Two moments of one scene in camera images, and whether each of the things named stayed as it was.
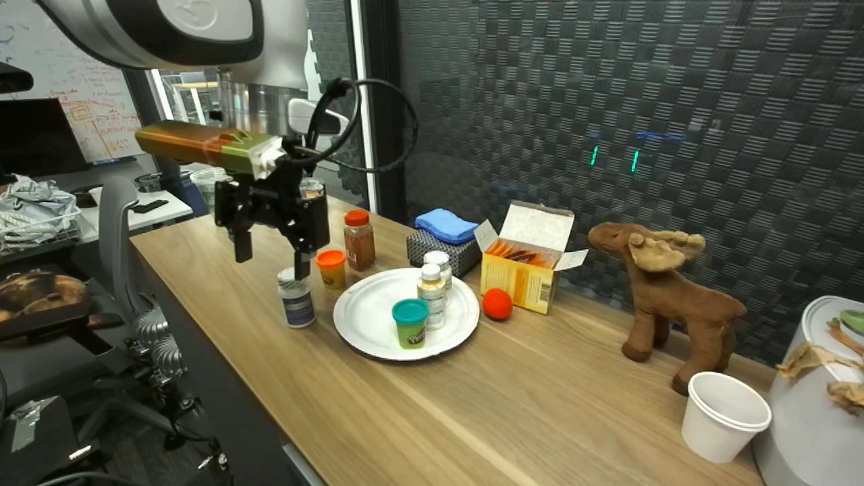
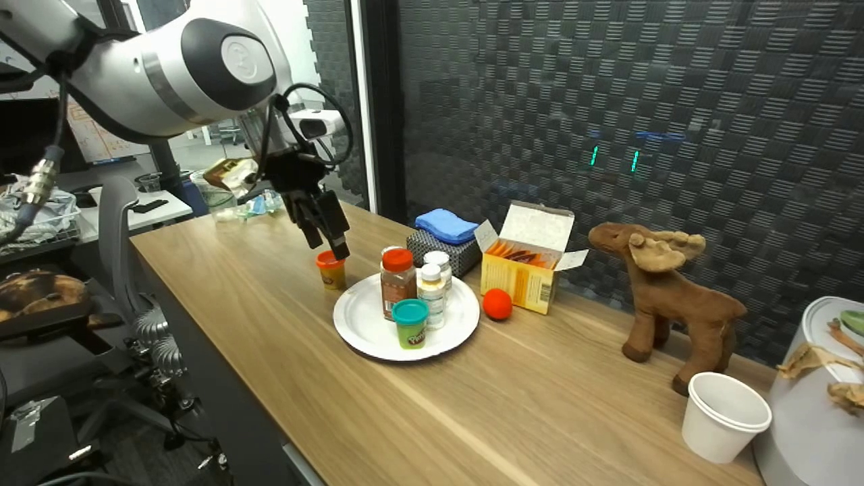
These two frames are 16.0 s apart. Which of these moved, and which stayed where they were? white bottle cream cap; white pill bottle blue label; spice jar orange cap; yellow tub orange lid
Moved: spice jar orange cap
Stayed: white pill bottle blue label; yellow tub orange lid; white bottle cream cap
